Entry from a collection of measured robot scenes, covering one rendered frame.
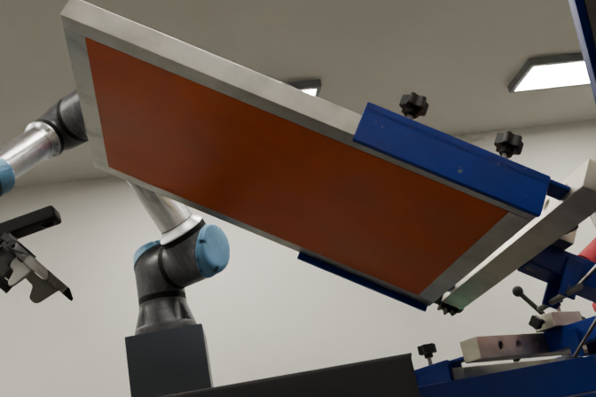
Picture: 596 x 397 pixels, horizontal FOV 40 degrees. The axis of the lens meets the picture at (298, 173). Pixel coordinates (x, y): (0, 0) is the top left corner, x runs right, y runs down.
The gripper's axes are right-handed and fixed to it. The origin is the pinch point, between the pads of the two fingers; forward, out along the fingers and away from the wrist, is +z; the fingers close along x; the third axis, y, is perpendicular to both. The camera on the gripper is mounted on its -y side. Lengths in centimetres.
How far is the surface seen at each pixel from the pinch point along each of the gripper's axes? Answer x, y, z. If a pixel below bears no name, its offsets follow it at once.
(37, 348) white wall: -364, 39, -127
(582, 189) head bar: 24, -58, 59
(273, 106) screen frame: 25.2, -40.1, 14.9
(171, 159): -7.6, -30.9, -4.6
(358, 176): 12, -44, 29
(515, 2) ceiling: -237, -263, -12
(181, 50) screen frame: 28.4, -37.5, -1.0
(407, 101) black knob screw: 24, -54, 30
